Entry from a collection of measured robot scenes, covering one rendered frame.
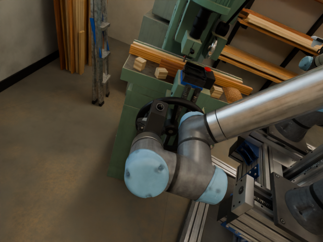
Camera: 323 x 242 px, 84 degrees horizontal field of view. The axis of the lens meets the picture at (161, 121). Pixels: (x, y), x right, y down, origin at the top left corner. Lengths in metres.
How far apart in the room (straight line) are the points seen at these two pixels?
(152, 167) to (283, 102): 0.27
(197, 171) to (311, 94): 0.24
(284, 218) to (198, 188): 0.46
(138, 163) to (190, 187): 0.11
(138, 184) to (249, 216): 0.57
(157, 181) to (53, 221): 1.10
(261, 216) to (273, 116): 0.47
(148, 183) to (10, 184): 1.26
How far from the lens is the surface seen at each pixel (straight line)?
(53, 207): 1.39
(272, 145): 1.20
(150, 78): 0.81
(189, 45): 0.87
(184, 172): 0.34
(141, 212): 1.40
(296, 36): 3.07
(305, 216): 0.79
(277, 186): 0.84
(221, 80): 1.01
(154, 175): 0.30
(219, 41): 1.09
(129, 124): 0.99
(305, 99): 0.41
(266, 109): 0.40
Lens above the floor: 1.28
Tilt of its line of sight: 40 degrees down
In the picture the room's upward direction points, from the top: 24 degrees clockwise
